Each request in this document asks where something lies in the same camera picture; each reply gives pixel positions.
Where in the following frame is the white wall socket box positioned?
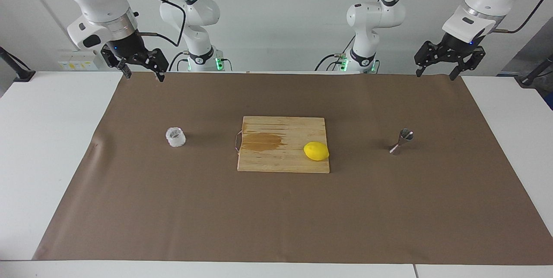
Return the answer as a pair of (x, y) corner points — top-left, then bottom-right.
(57, 50), (101, 70)

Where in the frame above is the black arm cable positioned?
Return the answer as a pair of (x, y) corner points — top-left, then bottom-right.
(400, 0), (553, 35)
(119, 0), (187, 47)

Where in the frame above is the yellow lemon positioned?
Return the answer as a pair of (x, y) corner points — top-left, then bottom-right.
(303, 142), (330, 161)

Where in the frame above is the black right base cable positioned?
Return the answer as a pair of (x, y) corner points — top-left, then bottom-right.
(168, 51), (191, 72)

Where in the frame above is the black left base cable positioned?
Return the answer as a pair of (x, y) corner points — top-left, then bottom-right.
(315, 36), (356, 72)

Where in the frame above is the black base cable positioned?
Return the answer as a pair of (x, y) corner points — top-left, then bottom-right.
(315, 36), (356, 72)
(168, 51), (191, 72)

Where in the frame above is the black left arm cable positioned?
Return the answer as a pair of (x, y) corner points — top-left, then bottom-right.
(400, 0), (553, 35)

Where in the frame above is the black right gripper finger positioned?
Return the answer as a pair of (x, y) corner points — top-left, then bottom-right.
(138, 48), (169, 82)
(102, 46), (131, 79)

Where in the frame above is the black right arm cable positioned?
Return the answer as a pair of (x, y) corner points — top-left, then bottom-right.
(119, 0), (187, 47)

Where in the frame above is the steel double jigger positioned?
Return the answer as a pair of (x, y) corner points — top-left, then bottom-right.
(389, 129), (414, 155)

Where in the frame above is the wooden cutting board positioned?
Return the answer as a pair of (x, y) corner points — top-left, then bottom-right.
(235, 116), (330, 174)

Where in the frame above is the black clamp stand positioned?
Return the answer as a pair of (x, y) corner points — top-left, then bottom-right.
(516, 54), (553, 88)
(0, 47), (36, 82)

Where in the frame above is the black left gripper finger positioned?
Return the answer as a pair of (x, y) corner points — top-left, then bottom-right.
(449, 47), (486, 81)
(414, 41), (446, 77)

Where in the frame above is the small clear glass cup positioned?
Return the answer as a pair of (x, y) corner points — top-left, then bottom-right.
(166, 127), (187, 148)

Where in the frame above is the brown paper table mat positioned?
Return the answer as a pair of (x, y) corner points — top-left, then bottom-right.
(32, 72), (553, 265)

